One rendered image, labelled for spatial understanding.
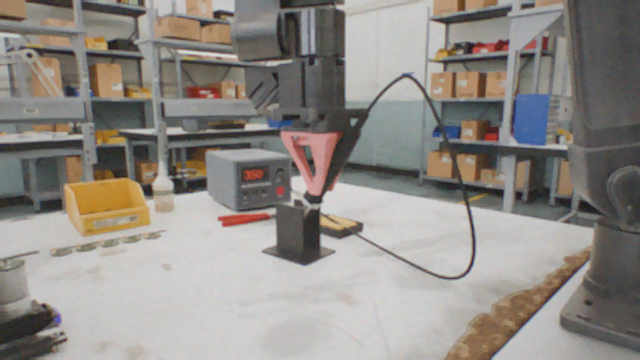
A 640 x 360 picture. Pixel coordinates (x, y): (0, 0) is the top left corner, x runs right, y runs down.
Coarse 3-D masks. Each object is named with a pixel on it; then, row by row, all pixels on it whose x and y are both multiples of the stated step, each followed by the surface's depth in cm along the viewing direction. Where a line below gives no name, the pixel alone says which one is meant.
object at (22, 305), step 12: (24, 264) 33; (0, 276) 32; (12, 276) 32; (24, 276) 33; (0, 288) 32; (12, 288) 32; (24, 288) 33; (0, 300) 32; (12, 300) 32; (24, 300) 33; (0, 312) 32; (12, 312) 32; (24, 312) 33
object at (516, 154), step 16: (512, 16) 187; (512, 32) 189; (560, 32) 228; (512, 48) 190; (512, 64) 191; (512, 80) 192; (512, 96) 194; (512, 112) 202; (560, 112) 255; (512, 160) 199; (528, 160) 213; (512, 176) 200; (512, 192) 201; (512, 208) 204; (576, 208) 296
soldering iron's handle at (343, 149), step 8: (360, 120) 44; (352, 128) 44; (360, 128) 44; (344, 136) 45; (352, 136) 44; (336, 144) 46; (344, 144) 45; (352, 144) 45; (336, 152) 45; (344, 152) 45; (336, 160) 46; (344, 160) 46; (328, 168) 46; (336, 168) 46; (328, 176) 47; (336, 176) 47; (328, 184) 48; (312, 200) 49; (320, 200) 49
